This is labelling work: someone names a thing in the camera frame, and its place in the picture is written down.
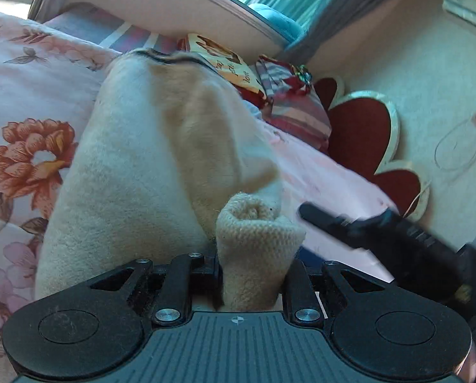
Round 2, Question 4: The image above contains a white wall cable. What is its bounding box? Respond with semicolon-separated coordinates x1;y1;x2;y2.
434;108;476;173

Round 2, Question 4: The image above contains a red white scalloped headboard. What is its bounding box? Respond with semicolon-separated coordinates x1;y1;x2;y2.
314;75;430;222

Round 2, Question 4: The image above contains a pink floral bed sheet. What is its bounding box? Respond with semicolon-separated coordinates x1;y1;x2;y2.
0;13;393;382

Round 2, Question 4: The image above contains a light blue ruffled cloth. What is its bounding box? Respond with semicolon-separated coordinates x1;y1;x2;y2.
242;100;263;120

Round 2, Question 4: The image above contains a striped red grey pillow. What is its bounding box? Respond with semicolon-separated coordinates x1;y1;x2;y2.
255;56;332;152

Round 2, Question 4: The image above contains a yellow red folded blanket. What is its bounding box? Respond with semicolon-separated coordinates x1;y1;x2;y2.
177;33;268;109

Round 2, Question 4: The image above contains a striped mattress cover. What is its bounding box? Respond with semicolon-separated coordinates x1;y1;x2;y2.
45;3;177;54

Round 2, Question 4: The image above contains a cream striped knit sweater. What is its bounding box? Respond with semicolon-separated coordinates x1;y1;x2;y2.
35;49;305;311

